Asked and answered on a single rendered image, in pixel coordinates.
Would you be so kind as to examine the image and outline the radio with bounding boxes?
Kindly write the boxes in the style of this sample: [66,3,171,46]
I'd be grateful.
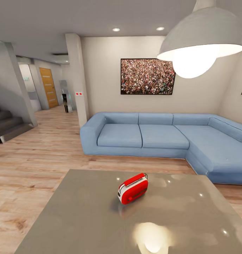
[118,173,148,204]

